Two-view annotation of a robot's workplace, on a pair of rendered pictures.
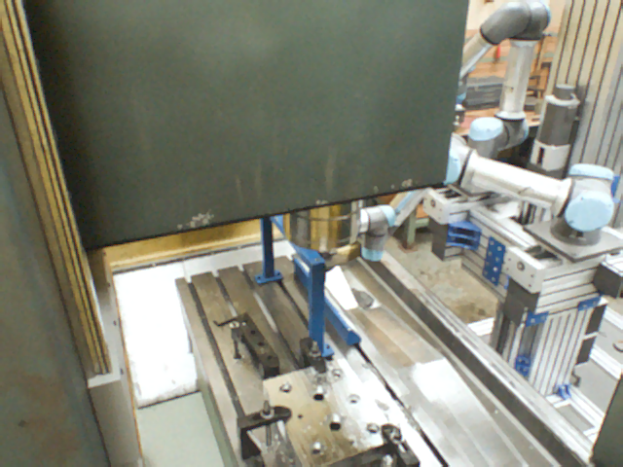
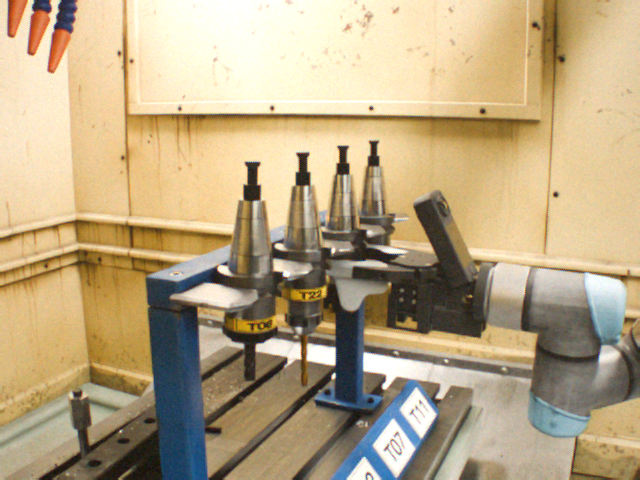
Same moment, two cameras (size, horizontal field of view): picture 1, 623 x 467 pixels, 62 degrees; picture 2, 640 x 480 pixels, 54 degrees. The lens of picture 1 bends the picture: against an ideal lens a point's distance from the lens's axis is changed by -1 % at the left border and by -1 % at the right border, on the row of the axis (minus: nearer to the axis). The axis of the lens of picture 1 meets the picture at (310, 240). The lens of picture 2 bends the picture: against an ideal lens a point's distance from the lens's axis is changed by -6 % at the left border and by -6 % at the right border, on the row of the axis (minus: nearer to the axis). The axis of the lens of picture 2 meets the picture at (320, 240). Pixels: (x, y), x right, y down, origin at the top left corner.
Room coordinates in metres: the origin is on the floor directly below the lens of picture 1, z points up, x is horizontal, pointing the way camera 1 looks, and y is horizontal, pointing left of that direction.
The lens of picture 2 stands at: (0.90, -0.54, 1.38)
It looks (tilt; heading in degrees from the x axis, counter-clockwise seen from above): 12 degrees down; 47
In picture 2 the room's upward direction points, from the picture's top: straight up
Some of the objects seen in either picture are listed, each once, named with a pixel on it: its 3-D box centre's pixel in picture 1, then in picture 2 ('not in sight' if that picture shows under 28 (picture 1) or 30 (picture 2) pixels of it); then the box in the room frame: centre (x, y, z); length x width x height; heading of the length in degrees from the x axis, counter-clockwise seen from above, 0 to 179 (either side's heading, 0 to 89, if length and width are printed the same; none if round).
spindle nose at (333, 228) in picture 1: (321, 206); not in sight; (0.94, -0.02, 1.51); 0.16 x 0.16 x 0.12
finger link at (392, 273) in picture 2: not in sight; (389, 271); (1.47, -0.04, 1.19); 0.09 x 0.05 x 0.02; 137
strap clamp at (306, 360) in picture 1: (313, 361); not in sight; (1.08, -0.01, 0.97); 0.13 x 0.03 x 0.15; 23
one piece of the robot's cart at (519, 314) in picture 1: (555, 299); not in sight; (1.48, -0.85, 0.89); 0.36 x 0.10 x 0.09; 111
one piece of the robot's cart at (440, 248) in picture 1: (473, 238); not in sight; (1.91, -0.69, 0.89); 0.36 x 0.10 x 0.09; 111
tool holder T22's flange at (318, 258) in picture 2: not in sight; (303, 256); (1.37, -0.01, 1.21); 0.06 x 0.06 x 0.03
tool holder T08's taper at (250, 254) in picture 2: not in sight; (251, 234); (1.27, -0.05, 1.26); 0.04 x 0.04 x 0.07
